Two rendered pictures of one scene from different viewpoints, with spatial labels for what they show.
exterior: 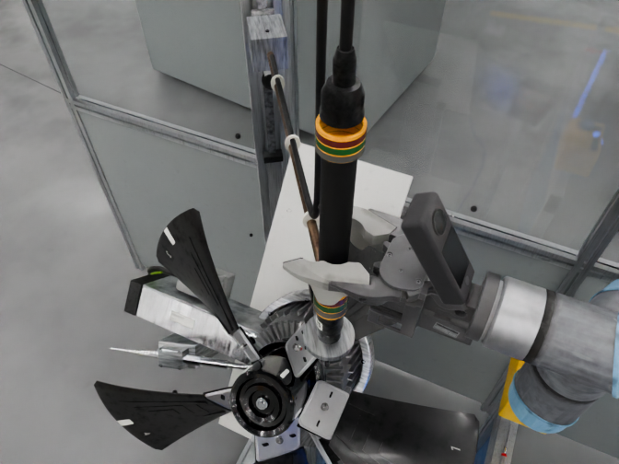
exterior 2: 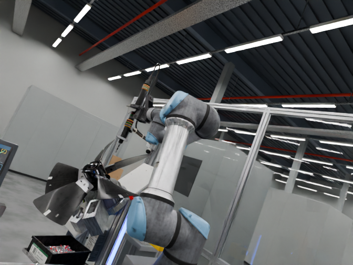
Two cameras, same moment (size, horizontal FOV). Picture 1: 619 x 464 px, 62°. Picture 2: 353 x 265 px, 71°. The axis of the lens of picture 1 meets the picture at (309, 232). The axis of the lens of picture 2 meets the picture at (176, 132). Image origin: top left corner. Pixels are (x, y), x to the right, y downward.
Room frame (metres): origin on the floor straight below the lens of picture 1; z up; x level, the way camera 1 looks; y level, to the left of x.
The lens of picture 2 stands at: (-0.91, -0.88, 1.35)
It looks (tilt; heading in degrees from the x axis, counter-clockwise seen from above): 10 degrees up; 23
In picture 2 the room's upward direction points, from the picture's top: 23 degrees clockwise
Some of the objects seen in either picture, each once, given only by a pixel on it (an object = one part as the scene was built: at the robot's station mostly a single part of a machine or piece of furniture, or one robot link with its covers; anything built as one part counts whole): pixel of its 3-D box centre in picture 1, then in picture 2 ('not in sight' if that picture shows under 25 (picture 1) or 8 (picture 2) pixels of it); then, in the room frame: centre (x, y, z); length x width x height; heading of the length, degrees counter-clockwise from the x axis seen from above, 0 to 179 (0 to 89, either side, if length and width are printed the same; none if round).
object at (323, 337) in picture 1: (333, 244); (135, 109); (0.35, -0.03, 1.64); 0.04 x 0.04 x 0.46
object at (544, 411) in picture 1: (562, 377); (157, 134); (0.25, -0.28, 1.52); 0.11 x 0.08 x 0.11; 129
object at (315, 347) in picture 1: (328, 313); (125, 132); (0.36, -0.02, 1.49); 0.09 x 0.07 x 0.10; 10
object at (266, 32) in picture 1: (266, 40); (152, 145); (0.97, 0.09, 1.53); 0.10 x 0.07 x 0.08; 10
